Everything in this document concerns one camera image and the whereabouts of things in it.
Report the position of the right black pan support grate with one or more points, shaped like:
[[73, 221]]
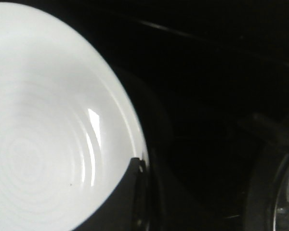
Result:
[[268, 173]]

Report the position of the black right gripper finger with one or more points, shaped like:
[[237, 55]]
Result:
[[126, 208]]

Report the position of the black glass gas hob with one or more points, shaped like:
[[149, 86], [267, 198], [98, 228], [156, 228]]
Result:
[[193, 69]]

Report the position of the white round plate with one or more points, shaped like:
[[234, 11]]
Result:
[[68, 130]]

